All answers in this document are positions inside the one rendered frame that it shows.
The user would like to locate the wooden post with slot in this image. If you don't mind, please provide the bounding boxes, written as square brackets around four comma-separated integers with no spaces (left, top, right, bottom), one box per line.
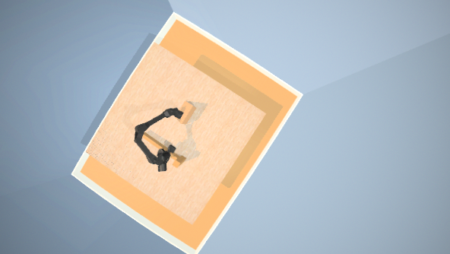
[172,156,186,168]

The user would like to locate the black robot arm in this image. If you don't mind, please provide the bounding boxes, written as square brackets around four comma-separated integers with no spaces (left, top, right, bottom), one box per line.
[134,107,183,172]

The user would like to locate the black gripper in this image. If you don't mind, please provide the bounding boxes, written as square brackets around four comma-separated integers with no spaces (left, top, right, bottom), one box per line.
[163,145,176,163]

